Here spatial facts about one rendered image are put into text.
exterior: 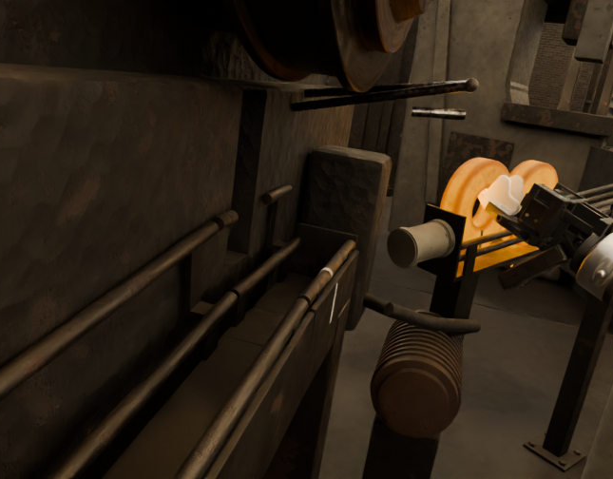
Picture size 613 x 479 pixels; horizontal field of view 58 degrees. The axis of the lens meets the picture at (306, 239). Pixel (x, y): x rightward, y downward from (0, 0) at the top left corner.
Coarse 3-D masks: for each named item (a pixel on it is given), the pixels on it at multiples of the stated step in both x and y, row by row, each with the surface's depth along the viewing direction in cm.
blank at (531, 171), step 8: (520, 168) 96; (528, 168) 95; (536, 168) 95; (544, 168) 97; (552, 168) 99; (520, 176) 95; (528, 176) 94; (536, 176) 96; (544, 176) 98; (552, 176) 100; (528, 184) 95; (552, 184) 101
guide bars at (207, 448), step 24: (336, 264) 55; (312, 288) 48; (288, 312) 43; (288, 336) 41; (264, 360) 37; (240, 384) 35; (240, 408) 33; (216, 432) 31; (192, 456) 29; (216, 456) 32
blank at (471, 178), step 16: (480, 160) 87; (464, 176) 85; (480, 176) 86; (496, 176) 89; (448, 192) 86; (464, 192) 85; (480, 192) 87; (448, 208) 86; (464, 208) 86; (480, 208) 94; (480, 224) 91; (496, 224) 93; (464, 240) 88
